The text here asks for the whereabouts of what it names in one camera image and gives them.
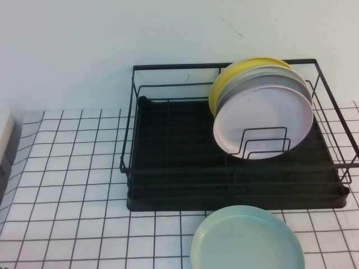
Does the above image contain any mint green plate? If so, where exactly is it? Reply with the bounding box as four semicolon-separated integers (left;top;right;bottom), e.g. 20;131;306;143
190;205;306;269

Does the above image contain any yellow plate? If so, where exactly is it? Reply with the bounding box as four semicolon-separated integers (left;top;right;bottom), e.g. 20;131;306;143
208;57;295;117

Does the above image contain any pink plate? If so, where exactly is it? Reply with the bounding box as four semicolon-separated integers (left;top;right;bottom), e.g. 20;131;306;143
212;85;314;161

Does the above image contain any grey plate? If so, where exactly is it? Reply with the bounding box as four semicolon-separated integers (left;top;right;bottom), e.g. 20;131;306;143
217;74;313;113

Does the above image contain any cream white plate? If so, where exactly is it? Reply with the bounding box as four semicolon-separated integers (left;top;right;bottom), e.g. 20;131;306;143
215;66;309;110

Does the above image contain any black plastic drip tray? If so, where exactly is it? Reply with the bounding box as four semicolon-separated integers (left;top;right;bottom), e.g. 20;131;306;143
126;95;350;211

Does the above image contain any white black grid tablecloth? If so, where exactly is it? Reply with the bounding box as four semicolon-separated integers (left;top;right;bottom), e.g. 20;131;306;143
0;100;359;269

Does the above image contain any beige box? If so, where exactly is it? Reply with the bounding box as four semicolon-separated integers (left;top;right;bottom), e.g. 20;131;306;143
0;111;23;197

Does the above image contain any black wire dish rack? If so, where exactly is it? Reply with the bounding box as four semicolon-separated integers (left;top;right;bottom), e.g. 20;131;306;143
119;58;359;186

